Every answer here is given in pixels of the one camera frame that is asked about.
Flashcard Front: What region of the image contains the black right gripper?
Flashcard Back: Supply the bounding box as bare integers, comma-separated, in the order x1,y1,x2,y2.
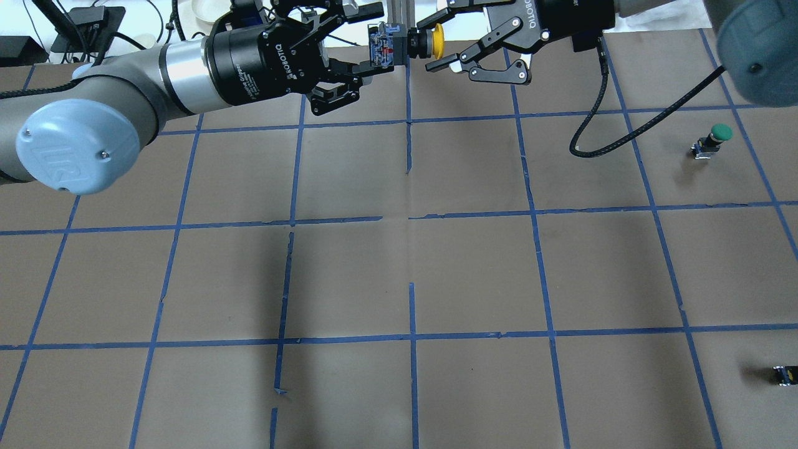
416,0,618,85

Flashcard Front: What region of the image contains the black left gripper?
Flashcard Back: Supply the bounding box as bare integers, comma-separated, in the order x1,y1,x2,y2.
206,1,395,116

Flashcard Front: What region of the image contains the yellow push button switch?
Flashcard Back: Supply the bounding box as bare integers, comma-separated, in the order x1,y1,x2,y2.
367,22,445,68

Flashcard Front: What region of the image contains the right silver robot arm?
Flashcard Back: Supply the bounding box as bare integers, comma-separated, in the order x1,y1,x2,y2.
367,1,797,107

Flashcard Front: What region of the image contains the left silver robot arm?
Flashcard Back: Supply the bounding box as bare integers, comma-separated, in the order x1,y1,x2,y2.
1,1,384,195

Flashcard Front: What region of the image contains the black power adapter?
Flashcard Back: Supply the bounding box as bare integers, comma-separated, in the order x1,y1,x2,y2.
50,6,126,54

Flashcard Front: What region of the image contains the aluminium frame post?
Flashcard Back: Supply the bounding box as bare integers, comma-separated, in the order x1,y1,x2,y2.
385,0,415,27

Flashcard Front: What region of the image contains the black braided cable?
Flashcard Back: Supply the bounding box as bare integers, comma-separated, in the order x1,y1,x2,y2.
569,37,727,158

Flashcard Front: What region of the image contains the green push button switch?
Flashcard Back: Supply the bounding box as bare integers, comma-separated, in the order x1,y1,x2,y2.
691,124,734,161

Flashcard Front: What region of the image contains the small black switch block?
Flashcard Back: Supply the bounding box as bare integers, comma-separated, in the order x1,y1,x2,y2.
772,365,798,386

